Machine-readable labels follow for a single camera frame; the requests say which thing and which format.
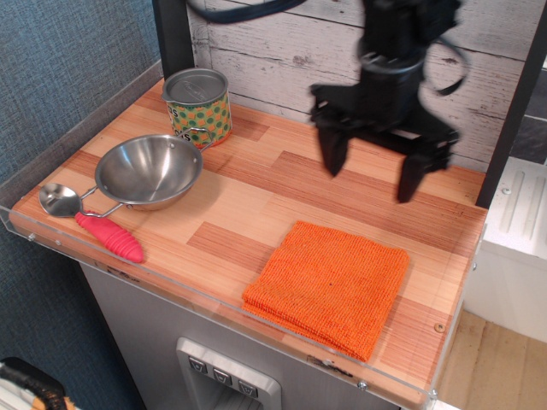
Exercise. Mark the green orange patterned tin can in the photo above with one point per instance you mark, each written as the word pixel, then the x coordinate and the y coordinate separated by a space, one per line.
pixel 198 105

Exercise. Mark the grey toy fridge cabinet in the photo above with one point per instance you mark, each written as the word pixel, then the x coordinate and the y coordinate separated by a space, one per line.
pixel 147 325

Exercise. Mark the dark vertical post right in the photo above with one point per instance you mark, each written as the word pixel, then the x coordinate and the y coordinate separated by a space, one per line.
pixel 517 109

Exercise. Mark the spoon with red handle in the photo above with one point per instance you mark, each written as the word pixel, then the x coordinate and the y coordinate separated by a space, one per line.
pixel 60 201

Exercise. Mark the white toy sink unit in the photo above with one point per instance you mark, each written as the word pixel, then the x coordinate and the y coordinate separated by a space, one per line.
pixel 507 284

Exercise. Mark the orange cloth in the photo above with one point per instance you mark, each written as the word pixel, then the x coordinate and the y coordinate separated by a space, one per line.
pixel 330 286

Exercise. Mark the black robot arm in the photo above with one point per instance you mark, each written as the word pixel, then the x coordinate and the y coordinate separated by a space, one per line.
pixel 404 29

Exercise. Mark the steel kadai with handles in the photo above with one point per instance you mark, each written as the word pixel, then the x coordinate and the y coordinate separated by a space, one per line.
pixel 150 172

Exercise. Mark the dark vertical post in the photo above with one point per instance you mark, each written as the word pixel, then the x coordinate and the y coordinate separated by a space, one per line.
pixel 517 109
pixel 174 36

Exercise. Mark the clear acrylic table guard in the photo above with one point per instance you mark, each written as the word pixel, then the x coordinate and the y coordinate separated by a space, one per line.
pixel 208 247

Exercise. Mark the silver dispenser button panel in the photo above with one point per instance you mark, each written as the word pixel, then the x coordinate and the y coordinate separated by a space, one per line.
pixel 215 381

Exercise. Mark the dark vertical post left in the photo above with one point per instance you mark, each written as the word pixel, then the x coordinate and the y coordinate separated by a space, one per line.
pixel 174 36

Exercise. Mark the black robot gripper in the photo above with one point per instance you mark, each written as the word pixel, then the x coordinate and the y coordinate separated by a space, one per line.
pixel 384 108

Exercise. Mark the black white device bottom left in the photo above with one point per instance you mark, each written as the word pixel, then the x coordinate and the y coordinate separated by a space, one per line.
pixel 24 386

